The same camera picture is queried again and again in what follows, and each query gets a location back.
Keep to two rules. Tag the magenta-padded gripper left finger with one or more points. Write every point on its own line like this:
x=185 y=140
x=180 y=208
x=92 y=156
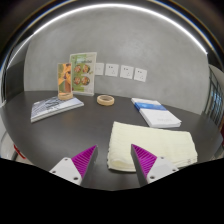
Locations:
x=74 y=170

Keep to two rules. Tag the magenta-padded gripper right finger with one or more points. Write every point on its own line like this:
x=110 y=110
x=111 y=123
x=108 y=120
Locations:
x=151 y=168

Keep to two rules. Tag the cream folded towel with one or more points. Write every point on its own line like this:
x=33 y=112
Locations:
x=150 y=140

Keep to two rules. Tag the white and blue book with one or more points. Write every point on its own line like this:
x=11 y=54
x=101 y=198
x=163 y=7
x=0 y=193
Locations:
x=156 y=115

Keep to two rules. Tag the grey magazine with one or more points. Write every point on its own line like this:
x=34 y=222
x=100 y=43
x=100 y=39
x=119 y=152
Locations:
x=53 y=107

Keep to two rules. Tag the small card on wooden base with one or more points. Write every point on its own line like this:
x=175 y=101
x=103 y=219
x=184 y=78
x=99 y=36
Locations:
x=64 y=78

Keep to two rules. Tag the black-framed glass partition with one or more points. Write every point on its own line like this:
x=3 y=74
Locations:
x=215 y=100

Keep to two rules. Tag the large menu card stand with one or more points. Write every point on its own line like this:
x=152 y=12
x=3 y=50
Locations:
x=83 y=73

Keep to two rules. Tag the ceiling light strip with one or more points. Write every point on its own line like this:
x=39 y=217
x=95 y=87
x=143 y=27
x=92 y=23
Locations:
x=113 y=5

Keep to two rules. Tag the white wall socket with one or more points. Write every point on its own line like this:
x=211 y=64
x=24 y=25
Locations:
x=126 y=72
x=140 y=74
x=99 y=69
x=112 y=70

